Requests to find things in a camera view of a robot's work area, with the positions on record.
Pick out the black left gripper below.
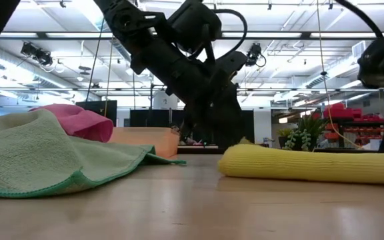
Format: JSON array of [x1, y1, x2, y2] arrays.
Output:
[[180, 66, 246, 149]]

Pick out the yellow microfiber towel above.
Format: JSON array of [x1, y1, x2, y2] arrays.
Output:
[[217, 137, 384, 186]]

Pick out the pink microfiber towel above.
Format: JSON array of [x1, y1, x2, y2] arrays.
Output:
[[30, 103, 115, 143]]

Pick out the green microfiber towel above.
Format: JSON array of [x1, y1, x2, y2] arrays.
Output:
[[0, 109, 187, 199]]

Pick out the black partition panels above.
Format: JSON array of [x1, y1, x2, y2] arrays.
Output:
[[129, 109, 256, 145]]

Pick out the orange translucent plastic bin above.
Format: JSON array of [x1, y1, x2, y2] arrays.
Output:
[[107, 126, 181, 159]]

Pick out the black ceiling device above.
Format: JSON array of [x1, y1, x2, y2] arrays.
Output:
[[247, 43, 267, 67], [20, 41, 53, 67]]

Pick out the small potted succulent plant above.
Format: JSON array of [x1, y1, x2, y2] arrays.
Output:
[[276, 115, 329, 151]]

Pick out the black monitor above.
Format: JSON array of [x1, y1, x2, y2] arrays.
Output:
[[75, 99, 118, 127]]

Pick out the shelf with red bins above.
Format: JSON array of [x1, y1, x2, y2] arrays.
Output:
[[321, 102, 384, 149]]

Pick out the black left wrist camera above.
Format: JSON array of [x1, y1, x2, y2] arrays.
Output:
[[213, 49, 249, 89]]

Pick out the black left camera cable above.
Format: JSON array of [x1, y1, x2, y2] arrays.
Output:
[[211, 9, 249, 63]]

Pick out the black hanging cord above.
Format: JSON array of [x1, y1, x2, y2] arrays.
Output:
[[85, 18, 106, 103]]

